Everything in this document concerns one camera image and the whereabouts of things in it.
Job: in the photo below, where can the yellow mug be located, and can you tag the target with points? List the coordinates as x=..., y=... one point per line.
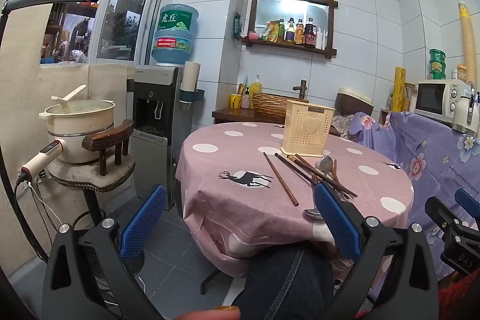
x=235, y=101

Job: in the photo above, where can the dark wooden spoon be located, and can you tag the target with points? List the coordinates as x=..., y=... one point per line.
x=335, y=172

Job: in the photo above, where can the pink patterned cup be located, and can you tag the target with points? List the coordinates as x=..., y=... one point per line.
x=246, y=102

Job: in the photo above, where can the bronze faucet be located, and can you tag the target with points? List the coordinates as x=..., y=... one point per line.
x=300, y=87

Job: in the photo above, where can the dark soy sauce bottle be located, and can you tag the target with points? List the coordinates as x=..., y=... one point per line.
x=309, y=33

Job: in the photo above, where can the brown woven basin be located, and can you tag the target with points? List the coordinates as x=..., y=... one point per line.
x=270, y=106

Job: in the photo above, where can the black chopstick gold band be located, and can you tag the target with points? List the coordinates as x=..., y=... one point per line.
x=294, y=170

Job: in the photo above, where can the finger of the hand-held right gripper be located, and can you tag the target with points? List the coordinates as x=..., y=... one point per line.
x=468, y=202
x=442, y=211

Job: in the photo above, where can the brown white rice cooker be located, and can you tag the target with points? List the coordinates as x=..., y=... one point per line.
x=354, y=98

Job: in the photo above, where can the pink polka dot tablecloth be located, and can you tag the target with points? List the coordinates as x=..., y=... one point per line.
x=240, y=207

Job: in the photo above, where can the person's leg in jeans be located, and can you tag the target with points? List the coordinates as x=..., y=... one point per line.
x=285, y=282

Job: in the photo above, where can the yellow green snack packet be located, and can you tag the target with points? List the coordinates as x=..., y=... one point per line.
x=270, y=32

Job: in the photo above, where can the glass jar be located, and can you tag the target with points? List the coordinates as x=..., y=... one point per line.
x=410, y=97

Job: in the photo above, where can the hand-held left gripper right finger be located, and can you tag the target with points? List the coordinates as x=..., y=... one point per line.
x=337, y=222

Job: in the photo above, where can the cream plastic utensil holder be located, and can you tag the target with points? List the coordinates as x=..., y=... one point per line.
x=305, y=134

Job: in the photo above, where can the cream plastic ladle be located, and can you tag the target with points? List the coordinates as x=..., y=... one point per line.
x=69, y=95

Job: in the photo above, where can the white squeeze bottle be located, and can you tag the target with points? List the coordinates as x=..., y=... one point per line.
x=320, y=39

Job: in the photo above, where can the window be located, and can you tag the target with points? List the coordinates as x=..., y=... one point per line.
x=112, y=24

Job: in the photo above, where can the black table base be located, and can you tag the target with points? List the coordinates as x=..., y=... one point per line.
x=215, y=277

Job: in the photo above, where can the blue water jug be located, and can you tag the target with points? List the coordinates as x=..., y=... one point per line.
x=174, y=35

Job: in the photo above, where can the white microwave oven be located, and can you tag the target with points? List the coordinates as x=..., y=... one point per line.
x=435, y=100

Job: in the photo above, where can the tall stack of paper cups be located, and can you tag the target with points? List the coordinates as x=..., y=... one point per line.
x=467, y=39

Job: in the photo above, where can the person's left hand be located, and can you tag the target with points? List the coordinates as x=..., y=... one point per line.
x=206, y=314

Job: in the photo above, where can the dark wooden counter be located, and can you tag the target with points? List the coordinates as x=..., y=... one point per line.
x=232, y=114

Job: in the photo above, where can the small pink bowl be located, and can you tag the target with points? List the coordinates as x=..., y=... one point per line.
x=253, y=37

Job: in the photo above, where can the yellow wrap roll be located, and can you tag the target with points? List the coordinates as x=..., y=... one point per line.
x=399, y=89

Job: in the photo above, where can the grey floral cloth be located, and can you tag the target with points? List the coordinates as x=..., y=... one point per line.
x=343, y=125

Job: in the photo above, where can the yellow soap dispenser bottle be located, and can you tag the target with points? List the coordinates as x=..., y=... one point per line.
x=255, y=89

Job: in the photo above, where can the dark wooden wall shelf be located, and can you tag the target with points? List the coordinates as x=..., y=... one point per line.
x=288, y=48

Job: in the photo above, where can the metal spoon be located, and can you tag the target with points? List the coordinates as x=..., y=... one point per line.
x=313, y=214
x=324, y=164

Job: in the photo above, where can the white paper cup sleeve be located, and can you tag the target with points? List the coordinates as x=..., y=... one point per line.
x=191, y=74

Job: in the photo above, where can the grey water dispenser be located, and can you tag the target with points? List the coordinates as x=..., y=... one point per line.
x=153, y=117

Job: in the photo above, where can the brown wooden chopstick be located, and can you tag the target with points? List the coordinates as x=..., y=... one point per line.
x=305, y=161
x=281, y=179
x=300, y=164

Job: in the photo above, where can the lavender floral cloth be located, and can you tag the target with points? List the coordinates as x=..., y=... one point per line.
x=431, y=155

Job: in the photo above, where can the green hanging packet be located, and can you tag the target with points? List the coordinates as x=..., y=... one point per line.
x=236, y=25

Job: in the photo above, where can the green label bottle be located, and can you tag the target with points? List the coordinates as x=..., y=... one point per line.
x=281, y=31

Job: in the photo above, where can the cream electric cooking pot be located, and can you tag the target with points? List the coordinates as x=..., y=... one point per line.
x=82, y=125

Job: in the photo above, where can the green instant noodle cup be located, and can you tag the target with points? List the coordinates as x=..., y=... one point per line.
x=437, y=54
x=437, y=65
x=436, y=75

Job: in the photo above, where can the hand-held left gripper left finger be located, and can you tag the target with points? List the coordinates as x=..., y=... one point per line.
x=144, y=222

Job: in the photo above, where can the amber sauce bottle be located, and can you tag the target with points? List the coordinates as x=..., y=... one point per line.
x=299, y=32

